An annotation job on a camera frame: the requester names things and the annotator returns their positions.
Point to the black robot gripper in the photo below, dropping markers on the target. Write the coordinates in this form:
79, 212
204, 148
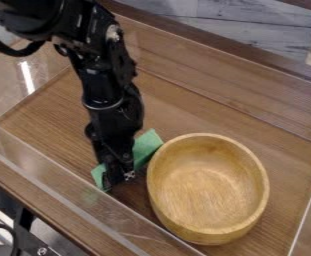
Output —
115, 108

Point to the green rectangular block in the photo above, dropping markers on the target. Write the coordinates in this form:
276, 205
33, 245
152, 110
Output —
147, 144

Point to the black table leg bracket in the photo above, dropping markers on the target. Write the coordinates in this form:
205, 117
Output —
29, 245

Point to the brown wooden bowl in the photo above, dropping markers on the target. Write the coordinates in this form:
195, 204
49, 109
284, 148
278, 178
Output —
208, 188

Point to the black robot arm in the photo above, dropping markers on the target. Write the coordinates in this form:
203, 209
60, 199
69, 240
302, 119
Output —
85, 34

